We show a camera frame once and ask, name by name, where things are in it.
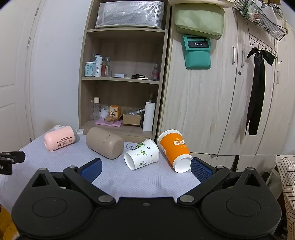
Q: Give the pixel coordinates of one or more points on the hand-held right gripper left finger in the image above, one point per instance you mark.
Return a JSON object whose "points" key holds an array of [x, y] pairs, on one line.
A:
{"points": [[92, 170]]}

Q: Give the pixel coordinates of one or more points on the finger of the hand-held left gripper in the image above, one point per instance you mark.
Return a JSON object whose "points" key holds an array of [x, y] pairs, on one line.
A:
{"points": [[16, 157]]}

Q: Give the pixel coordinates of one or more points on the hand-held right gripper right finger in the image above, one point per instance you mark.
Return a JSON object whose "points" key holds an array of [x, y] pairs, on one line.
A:
{"points": [[201, 169]]}

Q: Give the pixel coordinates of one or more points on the tan cup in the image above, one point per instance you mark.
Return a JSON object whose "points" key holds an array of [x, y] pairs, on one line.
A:
{"points": [[104, 142]]}

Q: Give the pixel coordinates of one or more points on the orange paper cup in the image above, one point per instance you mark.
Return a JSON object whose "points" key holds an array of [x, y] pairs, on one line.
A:
{"points": [[174, 147]]}

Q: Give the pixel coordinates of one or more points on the pink cup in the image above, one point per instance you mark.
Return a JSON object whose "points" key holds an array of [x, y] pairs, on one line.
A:
{"points": [[60, 138]]}

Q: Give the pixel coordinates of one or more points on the white leaf-print cup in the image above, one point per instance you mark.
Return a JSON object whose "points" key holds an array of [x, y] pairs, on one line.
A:
{"points": [[143, 153]]}

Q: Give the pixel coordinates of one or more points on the small white cup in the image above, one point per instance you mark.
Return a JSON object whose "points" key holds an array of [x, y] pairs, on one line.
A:
{"points": [[104, 112]]}

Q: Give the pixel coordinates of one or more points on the small white box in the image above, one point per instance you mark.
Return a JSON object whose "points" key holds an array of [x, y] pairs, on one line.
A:
{"points": [[79, 131]]}

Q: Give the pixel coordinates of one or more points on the white quilted table cloth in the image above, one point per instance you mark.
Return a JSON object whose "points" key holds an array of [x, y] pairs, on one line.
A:
{"points": [[138, 182]]}

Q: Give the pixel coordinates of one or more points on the pink notepad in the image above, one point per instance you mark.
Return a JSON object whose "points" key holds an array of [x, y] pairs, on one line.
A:
{"points": [[115, 124]]}

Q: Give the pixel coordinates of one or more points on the white packet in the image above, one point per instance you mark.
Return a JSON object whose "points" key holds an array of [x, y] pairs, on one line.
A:
{"points": [[59, 127]]}

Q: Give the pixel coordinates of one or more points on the small wooden box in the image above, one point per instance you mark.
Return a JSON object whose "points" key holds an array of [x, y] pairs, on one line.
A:
{"points": [[110, 119]]}

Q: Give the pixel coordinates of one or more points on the yellow object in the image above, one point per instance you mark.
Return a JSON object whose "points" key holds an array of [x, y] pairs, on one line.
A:
{"points": [[5, 221]]}

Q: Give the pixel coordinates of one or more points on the clear bottle with beige cap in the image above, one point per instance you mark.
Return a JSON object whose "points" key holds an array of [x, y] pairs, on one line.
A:
{"points": [[96, 110]]}

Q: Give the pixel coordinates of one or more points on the orange floral box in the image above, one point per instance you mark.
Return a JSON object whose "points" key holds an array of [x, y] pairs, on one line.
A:
{"points": [[115, 112]]}

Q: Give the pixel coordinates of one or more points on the cardboard box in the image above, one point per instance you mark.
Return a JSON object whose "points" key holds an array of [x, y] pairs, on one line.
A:
{"points": [[131, 120]]}

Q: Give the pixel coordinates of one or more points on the wooden wardrobe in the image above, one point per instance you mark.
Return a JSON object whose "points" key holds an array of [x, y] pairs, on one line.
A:
{"points": [[207, 99]]}

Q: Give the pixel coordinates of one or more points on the white paper roll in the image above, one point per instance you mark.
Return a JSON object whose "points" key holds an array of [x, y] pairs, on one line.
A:
{"points": [[148, 117]]}

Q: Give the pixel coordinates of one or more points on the white door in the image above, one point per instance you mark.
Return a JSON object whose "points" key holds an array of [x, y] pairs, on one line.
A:
{"points": [[13, 69]]}

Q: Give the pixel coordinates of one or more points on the geometric patterned cloth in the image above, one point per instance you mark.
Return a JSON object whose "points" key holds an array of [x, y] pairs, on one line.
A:
{"points": [[288, 180]]}

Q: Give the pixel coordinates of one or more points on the black ribbon bow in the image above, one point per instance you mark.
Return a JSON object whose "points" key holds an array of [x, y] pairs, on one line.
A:
{"points": [[257, 92]]}

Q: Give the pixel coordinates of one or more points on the white flat tin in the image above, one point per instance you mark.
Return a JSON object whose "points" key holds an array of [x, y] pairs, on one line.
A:
{"points": [[120, 75]]}

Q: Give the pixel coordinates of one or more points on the teal and white jar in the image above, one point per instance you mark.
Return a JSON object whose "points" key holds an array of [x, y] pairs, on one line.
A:
{"points": [[89, 70]]}

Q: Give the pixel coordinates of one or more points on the clear bottle with red liquid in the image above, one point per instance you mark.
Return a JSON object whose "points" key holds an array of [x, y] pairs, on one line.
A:
{"points": [[106, 69]]}

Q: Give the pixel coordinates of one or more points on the white pump bottle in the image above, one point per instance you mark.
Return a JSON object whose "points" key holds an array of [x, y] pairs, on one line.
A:
{"points": [[98, 68]]}

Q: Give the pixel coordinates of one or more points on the black flat case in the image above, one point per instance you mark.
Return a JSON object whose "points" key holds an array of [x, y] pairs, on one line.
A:
{"points": [[140, 76]]}

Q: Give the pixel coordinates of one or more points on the pink small bottle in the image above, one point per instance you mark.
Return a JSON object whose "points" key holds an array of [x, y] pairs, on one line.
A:
{"points": [[155, 73]]}

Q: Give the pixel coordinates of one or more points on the teal pouch with black label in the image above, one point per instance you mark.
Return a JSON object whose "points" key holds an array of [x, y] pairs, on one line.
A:
{"points": [[198, 56]]}

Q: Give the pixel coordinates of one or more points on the wooden shelf unit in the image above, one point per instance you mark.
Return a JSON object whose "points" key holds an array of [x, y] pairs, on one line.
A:
{"points": [[123, 53]]}

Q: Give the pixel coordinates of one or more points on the green cushion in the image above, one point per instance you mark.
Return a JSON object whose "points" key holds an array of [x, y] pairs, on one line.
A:
{"points": [[199, 20]]}

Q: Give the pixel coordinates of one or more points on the silver storage bag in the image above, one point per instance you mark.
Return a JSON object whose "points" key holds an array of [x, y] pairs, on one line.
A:
{"points": [[130, 15]]}

